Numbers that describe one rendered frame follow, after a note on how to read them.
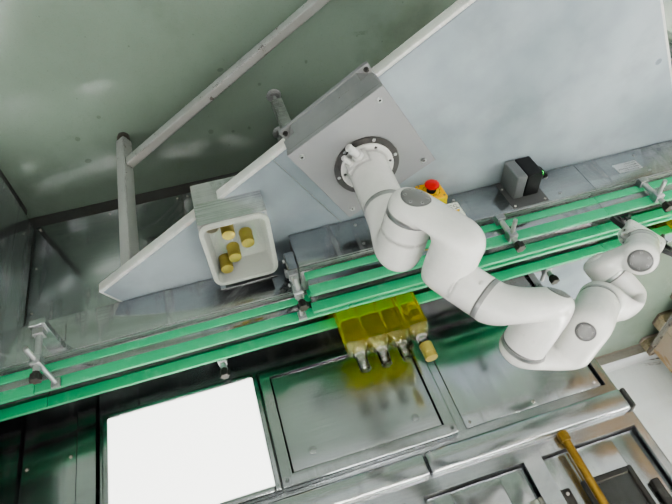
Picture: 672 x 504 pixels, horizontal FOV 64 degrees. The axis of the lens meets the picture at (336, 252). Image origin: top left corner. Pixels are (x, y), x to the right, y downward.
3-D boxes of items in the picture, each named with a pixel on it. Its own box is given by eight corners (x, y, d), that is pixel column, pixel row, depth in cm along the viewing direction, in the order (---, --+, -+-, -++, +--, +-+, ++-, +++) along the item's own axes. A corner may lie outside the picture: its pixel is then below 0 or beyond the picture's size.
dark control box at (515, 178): (498, 181, 161) (512, 199, 156) (503, 160, 155) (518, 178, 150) (523, 175, 162) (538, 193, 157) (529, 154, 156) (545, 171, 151)
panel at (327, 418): (105, 420, 149) (106, 550, 127) (101, 415, 147) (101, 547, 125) (409, 332, 163) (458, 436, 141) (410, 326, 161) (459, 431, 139)
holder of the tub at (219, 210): (216, 275, 155) (220, 296, 150) (193, 205, 134) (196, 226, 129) (275, 260, 157) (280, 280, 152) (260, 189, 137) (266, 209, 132)
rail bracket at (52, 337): (50, 332, 146) (45, 406, 132) (20, 294, 134) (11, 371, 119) (69, 327, 147) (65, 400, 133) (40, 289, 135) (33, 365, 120)
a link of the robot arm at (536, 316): (458, 332, 100) (527, 381, 95) (490, 275, 93) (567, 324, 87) (487, 306, 111) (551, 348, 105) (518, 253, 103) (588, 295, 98)
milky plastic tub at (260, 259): (212, 264, 150) (216, 288, 145) (192, 206, 134) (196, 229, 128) (273, 249, 153) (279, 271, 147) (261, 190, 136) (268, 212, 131)
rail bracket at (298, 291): (291, 298, 150) (302, 334, 142) (283, 258, 138) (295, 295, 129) (301, 295, 151) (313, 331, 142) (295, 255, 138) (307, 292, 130)
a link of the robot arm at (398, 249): (358, 227, 118) (378, 281, 107) (370, 178, 109) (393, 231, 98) (400, 226, 120) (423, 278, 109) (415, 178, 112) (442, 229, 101)
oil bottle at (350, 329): (327, 301, 157) (350, 363, 143) (326, 289, 153) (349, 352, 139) (346, 297, 158) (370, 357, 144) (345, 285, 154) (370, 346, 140)
